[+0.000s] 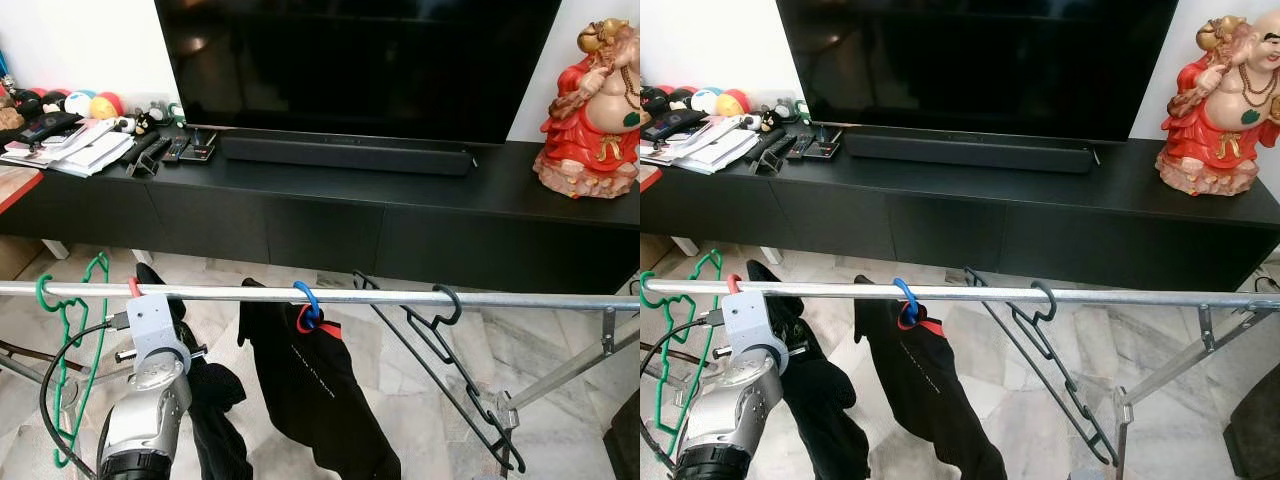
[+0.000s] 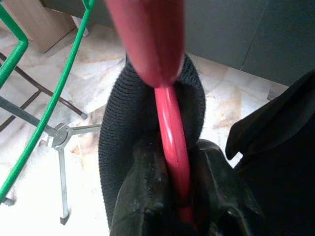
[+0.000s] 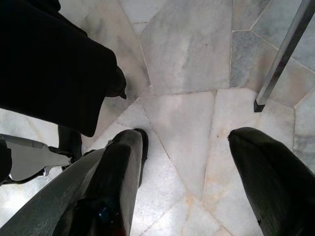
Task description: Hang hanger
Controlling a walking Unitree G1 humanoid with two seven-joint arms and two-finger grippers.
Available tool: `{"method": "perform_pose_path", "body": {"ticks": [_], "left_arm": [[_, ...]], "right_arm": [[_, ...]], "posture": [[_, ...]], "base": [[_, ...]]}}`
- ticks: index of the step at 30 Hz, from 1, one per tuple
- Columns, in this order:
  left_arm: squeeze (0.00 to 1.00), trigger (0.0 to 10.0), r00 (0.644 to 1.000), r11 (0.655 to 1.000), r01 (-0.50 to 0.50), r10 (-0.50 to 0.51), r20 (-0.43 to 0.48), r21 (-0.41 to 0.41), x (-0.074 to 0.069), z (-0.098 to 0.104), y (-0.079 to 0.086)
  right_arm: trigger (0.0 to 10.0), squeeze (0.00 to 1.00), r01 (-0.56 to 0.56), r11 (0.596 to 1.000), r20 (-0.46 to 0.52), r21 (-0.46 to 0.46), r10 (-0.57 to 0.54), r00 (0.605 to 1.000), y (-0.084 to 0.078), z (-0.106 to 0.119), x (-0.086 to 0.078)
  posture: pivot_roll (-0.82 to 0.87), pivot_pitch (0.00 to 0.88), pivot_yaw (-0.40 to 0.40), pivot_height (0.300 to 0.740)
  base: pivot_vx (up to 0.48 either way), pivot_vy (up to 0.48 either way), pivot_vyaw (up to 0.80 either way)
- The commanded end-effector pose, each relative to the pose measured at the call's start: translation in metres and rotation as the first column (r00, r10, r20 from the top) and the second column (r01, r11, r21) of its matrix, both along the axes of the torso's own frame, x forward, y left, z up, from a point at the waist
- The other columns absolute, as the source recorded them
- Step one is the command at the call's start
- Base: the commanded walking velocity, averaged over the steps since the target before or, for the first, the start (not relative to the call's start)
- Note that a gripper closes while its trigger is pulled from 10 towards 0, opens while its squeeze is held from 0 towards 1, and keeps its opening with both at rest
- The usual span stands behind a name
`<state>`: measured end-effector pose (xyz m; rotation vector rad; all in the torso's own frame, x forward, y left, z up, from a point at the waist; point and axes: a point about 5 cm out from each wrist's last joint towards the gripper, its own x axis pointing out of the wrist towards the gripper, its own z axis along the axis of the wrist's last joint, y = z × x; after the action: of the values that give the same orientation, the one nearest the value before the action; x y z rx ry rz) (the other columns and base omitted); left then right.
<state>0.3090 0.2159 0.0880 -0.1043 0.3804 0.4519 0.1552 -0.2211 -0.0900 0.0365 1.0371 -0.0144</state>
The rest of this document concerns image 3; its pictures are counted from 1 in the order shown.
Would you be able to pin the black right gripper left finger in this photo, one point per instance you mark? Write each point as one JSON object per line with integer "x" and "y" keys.
{"x": 110, "y": 184}

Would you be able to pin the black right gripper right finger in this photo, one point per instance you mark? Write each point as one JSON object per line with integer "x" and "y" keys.
{"x": 278, "y": 191}

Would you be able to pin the black fleece jacket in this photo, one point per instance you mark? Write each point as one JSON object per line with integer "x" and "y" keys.
{"x": 49, "y": 61}

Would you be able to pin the silver metal clothes rack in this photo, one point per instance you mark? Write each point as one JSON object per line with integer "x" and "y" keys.
{"x": 283, "y": 54}

